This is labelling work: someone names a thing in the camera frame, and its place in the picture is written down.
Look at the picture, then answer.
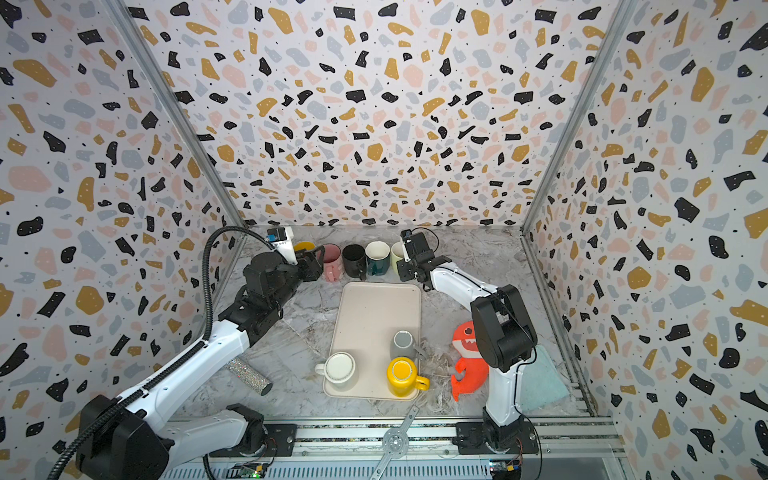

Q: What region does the blue patterned mug yellow inside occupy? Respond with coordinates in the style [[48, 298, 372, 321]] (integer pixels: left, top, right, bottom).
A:
[[294, 241, 316, 253]]

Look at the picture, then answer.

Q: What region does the pink mug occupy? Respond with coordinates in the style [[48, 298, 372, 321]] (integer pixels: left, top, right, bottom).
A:
[[323, 244, 343, 283]]

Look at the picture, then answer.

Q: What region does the light green mug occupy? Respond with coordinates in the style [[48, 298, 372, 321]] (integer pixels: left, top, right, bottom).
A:
[[390, 241, 405, 275]]

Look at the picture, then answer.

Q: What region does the dark green mug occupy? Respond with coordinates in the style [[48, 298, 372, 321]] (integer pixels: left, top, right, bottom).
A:
[[365, 240, 391, 276]]

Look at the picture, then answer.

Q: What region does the black mug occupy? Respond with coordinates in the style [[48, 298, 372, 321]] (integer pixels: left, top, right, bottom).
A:
[[342, 244, 367, 281]]

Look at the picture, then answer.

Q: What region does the grey mug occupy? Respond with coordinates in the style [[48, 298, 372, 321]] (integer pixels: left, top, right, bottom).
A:
[[390, 330, 417, 361]]

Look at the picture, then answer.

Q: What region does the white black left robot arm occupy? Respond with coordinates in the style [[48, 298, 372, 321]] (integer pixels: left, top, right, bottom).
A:
[[72, 247, 325, 479]]

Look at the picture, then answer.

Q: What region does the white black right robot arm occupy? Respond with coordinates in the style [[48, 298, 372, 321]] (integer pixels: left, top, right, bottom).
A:
[[398, 227, 538, 452]]

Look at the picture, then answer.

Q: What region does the white mug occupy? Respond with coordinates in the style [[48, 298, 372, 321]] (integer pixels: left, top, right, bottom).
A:
[[314, 352, 358, 390]]

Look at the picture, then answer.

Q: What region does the beige tray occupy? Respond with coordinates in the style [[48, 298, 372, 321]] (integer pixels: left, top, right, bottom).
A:
[[323, 282, 421, 401]]

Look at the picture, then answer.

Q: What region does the red shark plush toy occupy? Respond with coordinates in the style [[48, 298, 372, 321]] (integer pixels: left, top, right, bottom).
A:
[[451, 321, 489, 402]]

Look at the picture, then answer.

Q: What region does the glittery silver cylinder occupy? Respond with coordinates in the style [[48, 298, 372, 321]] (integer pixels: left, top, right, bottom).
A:
[[225, 357, 273, 396]]

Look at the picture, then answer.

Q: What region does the teal cloth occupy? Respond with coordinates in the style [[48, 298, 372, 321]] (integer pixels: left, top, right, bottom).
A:
[[519, 346, 569, 413]]

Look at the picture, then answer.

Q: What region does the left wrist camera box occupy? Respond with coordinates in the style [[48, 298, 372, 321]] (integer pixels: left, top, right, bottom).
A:
[[266, 227, 298, 265]]

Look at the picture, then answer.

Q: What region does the aluminium corner post left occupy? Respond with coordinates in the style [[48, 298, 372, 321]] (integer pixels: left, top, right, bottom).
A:
[[103, 1, 245, 227]]

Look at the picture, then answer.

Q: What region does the aluminium corner post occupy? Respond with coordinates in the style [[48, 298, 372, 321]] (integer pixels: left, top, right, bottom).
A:
[[521, 0, 638, 237], [103, 1, 245, 227]]

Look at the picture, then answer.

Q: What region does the metal perforated bracket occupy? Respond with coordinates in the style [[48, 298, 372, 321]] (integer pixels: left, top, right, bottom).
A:
[[369, 405, 419, 480]]

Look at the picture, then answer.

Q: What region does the black corrugated cable conduit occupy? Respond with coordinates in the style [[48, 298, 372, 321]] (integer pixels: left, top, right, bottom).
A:
[[46, 226, 274, 480]]

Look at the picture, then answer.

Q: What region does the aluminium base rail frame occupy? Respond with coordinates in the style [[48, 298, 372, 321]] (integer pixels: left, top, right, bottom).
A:
[[162, 415, 634, 479]]

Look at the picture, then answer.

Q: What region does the aluminium corner post right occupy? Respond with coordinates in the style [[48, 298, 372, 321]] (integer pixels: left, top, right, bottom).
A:
[[521, 0, 638, 237]]

